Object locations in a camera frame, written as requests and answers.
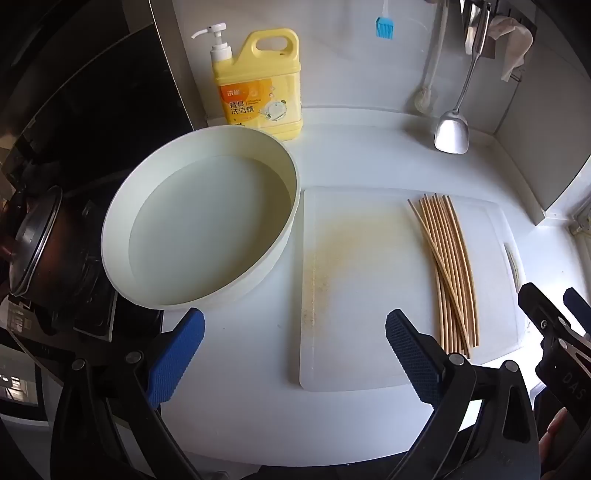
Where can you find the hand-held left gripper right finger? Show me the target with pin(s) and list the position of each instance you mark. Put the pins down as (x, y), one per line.
(411, 355)

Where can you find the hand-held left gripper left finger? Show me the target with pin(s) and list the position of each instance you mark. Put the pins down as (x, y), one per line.
(175, 360)

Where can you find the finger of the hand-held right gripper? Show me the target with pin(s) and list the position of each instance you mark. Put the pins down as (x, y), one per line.
(577, 302)
(535, 304)

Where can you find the bundle of wooden chopsticks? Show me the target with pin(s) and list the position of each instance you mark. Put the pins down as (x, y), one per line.
(450, 258)

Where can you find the white round basin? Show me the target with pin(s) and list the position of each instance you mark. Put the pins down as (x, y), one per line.
(207, 221)

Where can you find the person's right hand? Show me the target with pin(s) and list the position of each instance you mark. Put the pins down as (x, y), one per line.
(553, 438)

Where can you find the black gas stove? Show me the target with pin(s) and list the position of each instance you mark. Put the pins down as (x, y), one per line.
(124, 323)

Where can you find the white plastic cutting board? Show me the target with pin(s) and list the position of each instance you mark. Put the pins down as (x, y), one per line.
(369, 277)

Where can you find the dark cooking pot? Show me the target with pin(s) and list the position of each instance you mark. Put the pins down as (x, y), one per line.
(69, 277)

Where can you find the glass pot lid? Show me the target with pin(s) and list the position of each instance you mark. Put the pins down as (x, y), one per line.
(34, 244)

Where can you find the steel spatula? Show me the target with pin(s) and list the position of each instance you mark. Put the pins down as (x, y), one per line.
(451, 134)

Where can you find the beige rag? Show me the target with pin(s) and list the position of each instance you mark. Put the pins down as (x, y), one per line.
(512, 46)

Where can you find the yellow dish soap bottle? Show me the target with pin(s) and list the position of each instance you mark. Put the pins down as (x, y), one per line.
(258, 92)

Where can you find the hanging steel utensil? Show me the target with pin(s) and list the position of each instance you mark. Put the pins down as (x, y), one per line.
(469, 25)

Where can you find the blue silicone brush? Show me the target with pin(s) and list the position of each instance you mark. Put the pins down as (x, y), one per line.
(384, 28)

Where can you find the white wall socket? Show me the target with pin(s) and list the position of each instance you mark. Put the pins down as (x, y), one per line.
(581, 219)

